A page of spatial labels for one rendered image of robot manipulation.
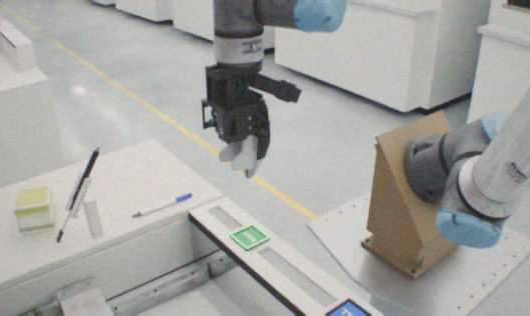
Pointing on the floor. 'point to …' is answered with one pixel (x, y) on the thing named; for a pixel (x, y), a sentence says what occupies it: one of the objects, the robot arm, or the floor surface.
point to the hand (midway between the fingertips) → (251, 169)
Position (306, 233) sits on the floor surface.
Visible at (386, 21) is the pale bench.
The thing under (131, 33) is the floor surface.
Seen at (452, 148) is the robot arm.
